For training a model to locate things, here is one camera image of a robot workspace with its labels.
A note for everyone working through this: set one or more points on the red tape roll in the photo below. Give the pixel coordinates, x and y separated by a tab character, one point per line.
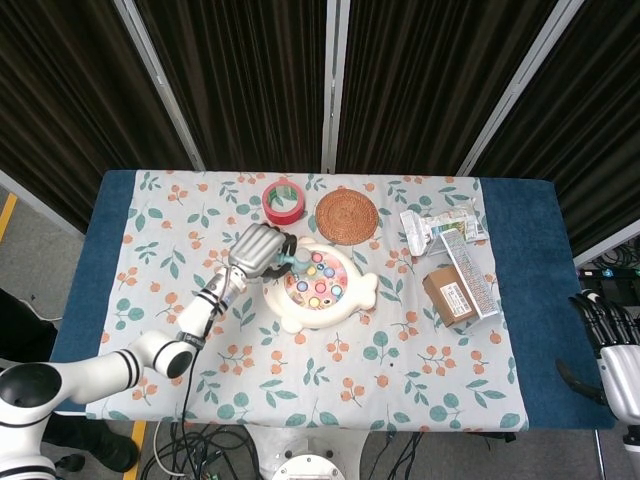
283	212

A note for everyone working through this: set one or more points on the brown cardboard box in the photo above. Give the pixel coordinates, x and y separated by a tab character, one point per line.
447	297

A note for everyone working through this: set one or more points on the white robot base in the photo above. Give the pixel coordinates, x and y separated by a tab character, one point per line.
305	465

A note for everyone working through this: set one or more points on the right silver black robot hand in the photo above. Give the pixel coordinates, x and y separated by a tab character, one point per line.
622	375

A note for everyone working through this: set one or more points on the round woven rattan coaster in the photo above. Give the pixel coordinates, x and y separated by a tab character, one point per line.
346	216

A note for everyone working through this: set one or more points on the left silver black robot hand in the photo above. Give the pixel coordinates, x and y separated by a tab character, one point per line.
255	250

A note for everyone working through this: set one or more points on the black shoe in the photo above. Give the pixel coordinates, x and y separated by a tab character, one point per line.
100	445

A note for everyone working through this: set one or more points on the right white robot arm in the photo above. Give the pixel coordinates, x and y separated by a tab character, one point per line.
632	445

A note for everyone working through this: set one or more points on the white fish-shaped toy board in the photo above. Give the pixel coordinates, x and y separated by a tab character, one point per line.
325	300

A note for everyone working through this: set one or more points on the dark pleated partition panel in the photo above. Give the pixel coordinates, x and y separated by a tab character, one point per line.
595	130
430	80
65	110
240	80

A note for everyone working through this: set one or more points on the floral print tablecloth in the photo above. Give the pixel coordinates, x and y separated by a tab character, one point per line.
300	380

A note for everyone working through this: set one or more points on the long silver patterned box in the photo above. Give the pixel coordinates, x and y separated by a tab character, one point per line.
475	280

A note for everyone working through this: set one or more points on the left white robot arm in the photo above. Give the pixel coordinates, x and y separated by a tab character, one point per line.
100	367

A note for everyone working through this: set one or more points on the blue table cover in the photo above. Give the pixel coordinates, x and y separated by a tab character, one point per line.
530	260

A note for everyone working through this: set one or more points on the teal toy mallet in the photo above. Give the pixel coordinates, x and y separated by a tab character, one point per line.
302	260

